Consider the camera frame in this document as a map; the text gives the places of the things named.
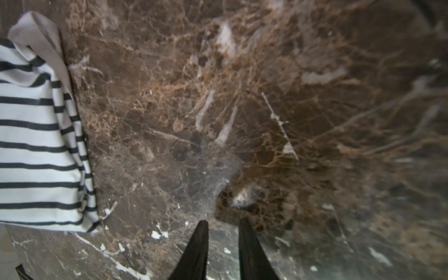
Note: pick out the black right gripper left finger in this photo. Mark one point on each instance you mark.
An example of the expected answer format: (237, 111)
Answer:
(193, 262)

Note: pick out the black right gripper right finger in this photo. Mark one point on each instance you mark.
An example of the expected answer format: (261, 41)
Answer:
(253, 261)

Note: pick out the striped tank top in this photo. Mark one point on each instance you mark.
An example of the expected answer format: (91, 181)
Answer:
(46, 178)

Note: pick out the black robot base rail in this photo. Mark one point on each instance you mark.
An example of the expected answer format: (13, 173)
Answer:
(22, 273)

